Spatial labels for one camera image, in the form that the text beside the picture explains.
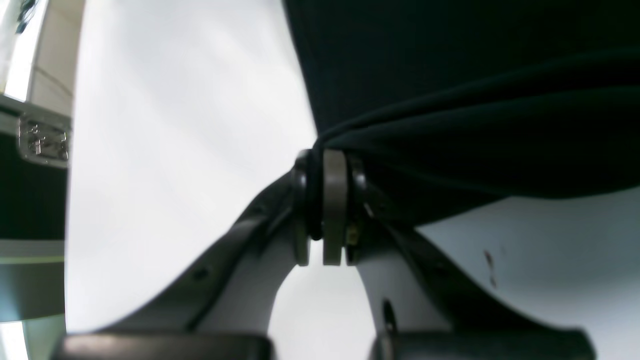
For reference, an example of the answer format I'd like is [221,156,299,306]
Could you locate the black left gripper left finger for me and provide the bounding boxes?
[52,149,322,360]

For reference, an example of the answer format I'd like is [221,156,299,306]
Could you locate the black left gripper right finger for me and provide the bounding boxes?
[324,150,595,360]

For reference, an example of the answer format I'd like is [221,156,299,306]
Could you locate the black T-shirt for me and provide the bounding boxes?
[283,0,639,237]

